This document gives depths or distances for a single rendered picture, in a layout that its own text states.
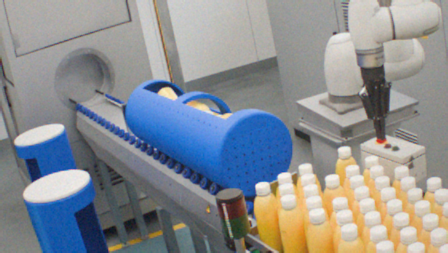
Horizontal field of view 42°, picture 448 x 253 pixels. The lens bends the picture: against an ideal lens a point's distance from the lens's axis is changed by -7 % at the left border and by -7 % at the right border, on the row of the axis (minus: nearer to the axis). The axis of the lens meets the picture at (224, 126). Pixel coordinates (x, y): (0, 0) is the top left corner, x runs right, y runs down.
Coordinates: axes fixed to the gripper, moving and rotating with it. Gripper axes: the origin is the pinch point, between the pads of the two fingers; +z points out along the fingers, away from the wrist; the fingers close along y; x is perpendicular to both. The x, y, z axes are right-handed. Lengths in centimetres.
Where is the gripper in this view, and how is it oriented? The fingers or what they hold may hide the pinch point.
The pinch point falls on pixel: (380, 128)
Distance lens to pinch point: 194.7
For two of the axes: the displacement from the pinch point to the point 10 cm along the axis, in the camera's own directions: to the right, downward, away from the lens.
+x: -4.7, -1.9, 8.6
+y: 8.6, -3.2, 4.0
